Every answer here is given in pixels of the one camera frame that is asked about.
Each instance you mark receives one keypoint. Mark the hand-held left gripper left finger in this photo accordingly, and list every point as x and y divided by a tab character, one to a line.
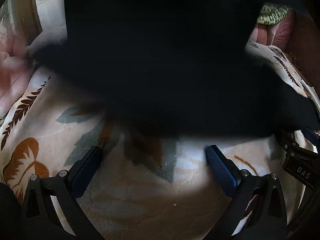
85	166

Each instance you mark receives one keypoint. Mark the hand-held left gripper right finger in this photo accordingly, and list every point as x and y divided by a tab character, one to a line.
220	170

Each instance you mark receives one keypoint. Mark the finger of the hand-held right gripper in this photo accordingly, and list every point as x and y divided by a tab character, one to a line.
287	142

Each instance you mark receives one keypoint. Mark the leaf print blanket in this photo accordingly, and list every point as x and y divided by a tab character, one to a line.
140	205

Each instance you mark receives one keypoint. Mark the green patterned cloth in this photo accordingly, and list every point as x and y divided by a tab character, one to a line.
272	15

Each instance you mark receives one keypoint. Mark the pink leaf-pattern pillow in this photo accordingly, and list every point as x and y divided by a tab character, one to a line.
265	33

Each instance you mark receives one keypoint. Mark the wooden cabinet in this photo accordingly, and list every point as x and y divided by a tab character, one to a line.
27	10

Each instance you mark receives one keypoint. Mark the wooden headboard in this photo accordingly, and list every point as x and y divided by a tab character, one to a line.
305	50

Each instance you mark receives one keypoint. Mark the pale pink bed sheet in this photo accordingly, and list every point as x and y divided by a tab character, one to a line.
12	67

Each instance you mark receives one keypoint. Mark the black pants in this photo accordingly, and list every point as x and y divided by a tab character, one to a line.
160	55

